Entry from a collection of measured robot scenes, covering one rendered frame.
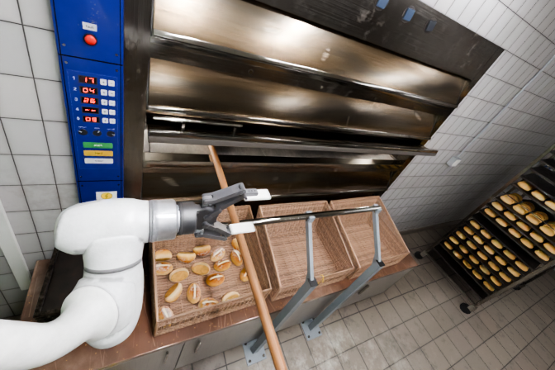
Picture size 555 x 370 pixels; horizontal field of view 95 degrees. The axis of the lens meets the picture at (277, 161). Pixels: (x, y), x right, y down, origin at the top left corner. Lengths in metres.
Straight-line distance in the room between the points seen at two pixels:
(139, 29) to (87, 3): 0.13
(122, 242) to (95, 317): 0.12
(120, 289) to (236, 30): 0.82
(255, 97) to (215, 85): 0.18
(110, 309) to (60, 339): 0.09
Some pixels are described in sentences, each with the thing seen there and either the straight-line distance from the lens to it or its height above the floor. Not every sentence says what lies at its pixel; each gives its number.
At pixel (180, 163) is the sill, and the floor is 1.17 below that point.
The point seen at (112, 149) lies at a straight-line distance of 1.15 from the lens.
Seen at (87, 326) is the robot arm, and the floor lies 1.44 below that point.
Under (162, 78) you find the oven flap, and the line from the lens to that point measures 1.04.
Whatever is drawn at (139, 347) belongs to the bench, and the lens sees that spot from 1.46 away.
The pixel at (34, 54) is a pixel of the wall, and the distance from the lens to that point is 1.04.
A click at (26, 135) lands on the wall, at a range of 1.20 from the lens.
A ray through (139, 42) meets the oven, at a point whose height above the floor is 1.67.
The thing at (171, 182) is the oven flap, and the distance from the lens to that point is 1.35.
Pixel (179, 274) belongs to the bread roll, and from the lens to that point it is 1.52.
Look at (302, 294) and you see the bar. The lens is 1.38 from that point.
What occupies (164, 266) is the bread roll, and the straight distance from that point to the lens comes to 1.53.
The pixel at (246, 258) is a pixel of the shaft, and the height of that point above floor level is 1.21.
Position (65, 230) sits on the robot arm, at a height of 1.51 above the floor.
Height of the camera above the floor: 1.98
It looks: 34 degrees down
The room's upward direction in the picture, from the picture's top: 24 degrees clockwise
